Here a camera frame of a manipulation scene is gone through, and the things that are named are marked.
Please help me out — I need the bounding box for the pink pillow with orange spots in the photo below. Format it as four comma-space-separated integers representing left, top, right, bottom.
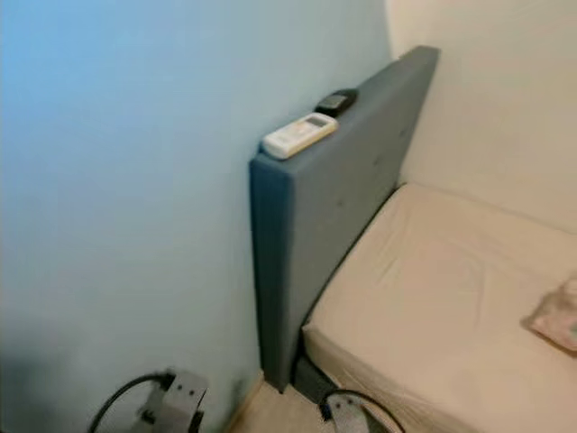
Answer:
523, 275, 577, 353

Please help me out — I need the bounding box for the teal upholstered headboard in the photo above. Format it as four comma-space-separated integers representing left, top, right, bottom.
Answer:
249, 45, 441, 393

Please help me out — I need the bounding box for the white remote control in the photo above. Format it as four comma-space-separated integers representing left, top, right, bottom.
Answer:
261, 113, 339, 161

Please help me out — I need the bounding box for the small black remote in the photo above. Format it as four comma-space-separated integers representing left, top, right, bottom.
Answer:
314, 88, 359, 118

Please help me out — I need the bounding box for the mattress with beige sheet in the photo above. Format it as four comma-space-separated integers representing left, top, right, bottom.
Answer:
302, 183, 577, 433

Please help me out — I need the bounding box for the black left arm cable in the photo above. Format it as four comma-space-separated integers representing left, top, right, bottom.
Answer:
88, 372, 177, 433

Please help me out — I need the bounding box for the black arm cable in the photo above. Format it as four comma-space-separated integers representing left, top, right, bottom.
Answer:
88, 372, 177, 433
317, 388, 408, 433

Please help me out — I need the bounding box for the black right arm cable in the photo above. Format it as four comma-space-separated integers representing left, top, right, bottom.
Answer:
317, 388, 408, 433

